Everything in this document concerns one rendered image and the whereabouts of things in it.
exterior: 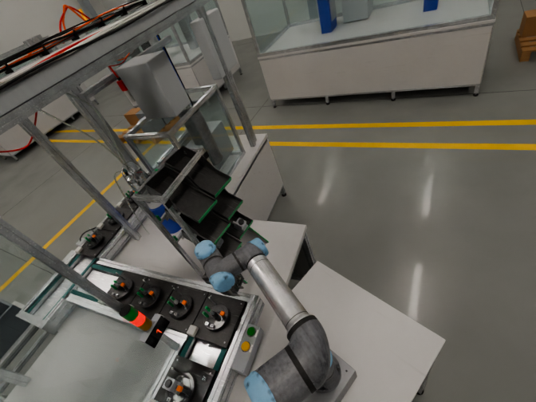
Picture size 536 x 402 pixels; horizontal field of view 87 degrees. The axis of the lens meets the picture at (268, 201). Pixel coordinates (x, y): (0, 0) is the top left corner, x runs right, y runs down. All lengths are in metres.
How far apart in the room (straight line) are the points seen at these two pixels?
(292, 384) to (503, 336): 1.99
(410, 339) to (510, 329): 1.18
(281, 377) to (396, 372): 0.80
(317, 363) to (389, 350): 0.78
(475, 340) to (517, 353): 0.21
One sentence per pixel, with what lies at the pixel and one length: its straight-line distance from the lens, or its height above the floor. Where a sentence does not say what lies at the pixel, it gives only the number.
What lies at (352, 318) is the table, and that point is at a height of 0.86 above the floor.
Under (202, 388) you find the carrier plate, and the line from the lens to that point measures 1.54.
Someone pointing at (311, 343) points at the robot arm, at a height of 1.57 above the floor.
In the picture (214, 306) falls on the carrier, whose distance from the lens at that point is 1.63.
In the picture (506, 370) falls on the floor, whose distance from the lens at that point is 2.50.
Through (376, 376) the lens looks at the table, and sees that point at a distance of 1.48.
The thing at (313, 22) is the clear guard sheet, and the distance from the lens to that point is 4.63.
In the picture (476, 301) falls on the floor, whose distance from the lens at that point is 2.64.
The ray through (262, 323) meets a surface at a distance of 1.63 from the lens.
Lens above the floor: 2.30
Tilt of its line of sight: 42 degrees down
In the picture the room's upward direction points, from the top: 23 degrees counter-clockwise
